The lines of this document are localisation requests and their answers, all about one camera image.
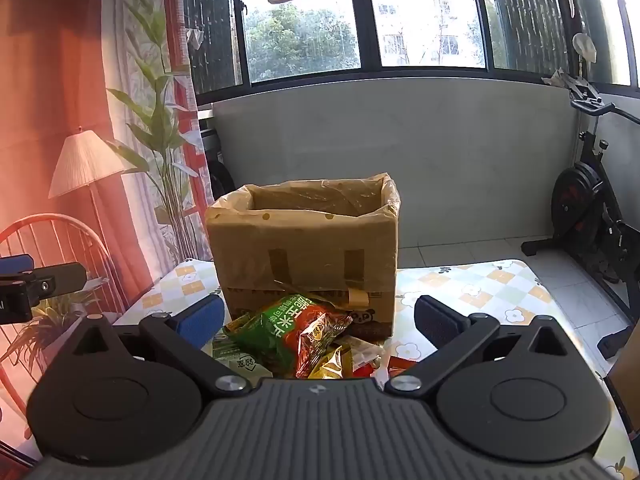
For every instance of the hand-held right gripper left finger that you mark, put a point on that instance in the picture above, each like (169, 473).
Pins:
(202, 321)

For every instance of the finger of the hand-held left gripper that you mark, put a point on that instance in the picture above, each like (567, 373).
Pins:
(60, 280)
(15, 263)

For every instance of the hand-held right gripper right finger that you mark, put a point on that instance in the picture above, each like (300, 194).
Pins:
(437, 324)

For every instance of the brown cardboard box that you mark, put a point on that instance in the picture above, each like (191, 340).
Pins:
(250, 301)

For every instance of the small green white packet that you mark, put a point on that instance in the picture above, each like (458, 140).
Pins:
(240, 362)

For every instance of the small red packet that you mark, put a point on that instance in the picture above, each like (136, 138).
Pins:
(400, 366)

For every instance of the large green snack packet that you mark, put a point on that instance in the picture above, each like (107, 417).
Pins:
(270, 327)

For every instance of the white pink snack packet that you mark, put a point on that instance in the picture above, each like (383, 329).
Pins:
(362, 352)

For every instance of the gold snack packet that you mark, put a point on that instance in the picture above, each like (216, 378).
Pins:
(330, 362)

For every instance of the red snack packet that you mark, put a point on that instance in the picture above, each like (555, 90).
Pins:
(320, 335)

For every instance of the black appliance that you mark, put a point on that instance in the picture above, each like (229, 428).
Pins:
(215, 160)

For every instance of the printed backdrop cloth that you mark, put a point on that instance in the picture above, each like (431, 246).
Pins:
(45, 85)

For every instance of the black exercise bike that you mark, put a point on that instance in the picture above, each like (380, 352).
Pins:
(580, 195)

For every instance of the brown cardboard piece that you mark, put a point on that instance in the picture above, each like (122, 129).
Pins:
(627, 385)

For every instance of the white hanging cloth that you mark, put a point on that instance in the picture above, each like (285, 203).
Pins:
(194, 37)

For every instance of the white round object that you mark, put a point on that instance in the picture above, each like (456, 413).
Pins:
(585, 45)

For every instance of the black framed window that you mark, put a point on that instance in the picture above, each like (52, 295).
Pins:
(361, 10)

